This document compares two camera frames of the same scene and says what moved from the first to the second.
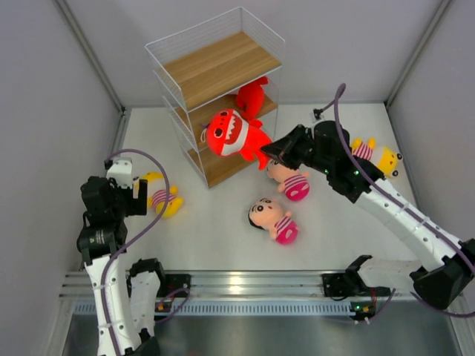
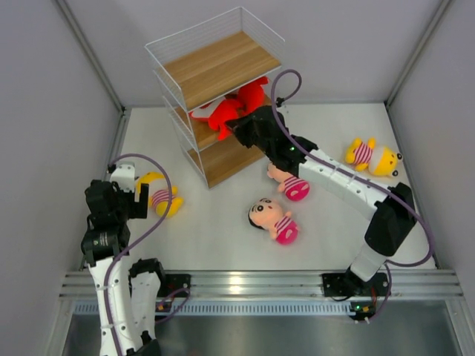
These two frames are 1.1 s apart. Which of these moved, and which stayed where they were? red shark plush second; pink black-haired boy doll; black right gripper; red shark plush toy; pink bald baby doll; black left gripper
Moved: red shark plush toy; black right gripper
Stayed: pink bald baby doll; black left gripper; pink black-haired boy doll; red shark plush second
